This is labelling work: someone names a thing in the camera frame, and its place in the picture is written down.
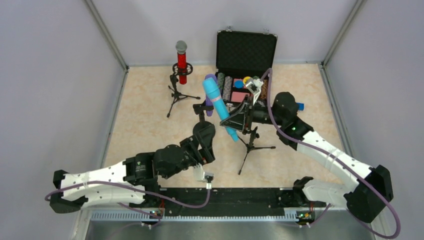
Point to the red glitter microphone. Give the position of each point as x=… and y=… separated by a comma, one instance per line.
x=181, y=48

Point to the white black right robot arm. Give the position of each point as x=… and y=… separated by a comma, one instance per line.
x=365, y=190

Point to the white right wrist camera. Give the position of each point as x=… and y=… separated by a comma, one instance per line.
x=254, y=85

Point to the black small tripod mic stand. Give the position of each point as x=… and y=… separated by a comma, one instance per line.
x=251, y=147

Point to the cyan microphone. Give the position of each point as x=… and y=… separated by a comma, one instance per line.
x=212, y=91

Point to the yellow round dealer chip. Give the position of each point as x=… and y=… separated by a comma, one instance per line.
x=246, y=79

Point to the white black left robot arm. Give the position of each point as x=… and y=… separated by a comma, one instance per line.
x=134, y=180

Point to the blue orange chip stack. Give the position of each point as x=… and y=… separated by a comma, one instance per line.
x=226, y=91

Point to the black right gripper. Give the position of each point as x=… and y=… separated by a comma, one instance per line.
x=248, y=113

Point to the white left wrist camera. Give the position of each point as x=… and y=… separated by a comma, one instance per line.
x=203, y=176

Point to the purple green chip stack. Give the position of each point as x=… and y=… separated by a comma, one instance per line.
x=220, y=81

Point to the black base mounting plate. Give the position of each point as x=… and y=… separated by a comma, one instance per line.
x=239, y=202

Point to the black poker chip case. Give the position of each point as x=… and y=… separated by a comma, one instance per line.
x=241, y=54

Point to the pink card deck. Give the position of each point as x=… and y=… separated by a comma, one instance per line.
x=238, y=97

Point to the purple microphone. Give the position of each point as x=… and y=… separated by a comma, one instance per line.
x=208, y=102

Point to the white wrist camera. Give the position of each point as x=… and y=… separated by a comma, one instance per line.
x=254, y=85
x=203, y=176

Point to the blue round dealer chip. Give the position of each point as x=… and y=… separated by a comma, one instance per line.
x=238, y=84

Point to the black round-base mic stand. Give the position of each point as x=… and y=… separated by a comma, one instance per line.
x=200, y=109

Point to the brown chip stack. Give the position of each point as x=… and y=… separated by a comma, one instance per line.
x=264, y=93

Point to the colourful toy block train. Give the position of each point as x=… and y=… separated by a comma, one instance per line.
x=301, y=106

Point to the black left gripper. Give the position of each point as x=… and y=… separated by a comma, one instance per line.
x=202, y=111

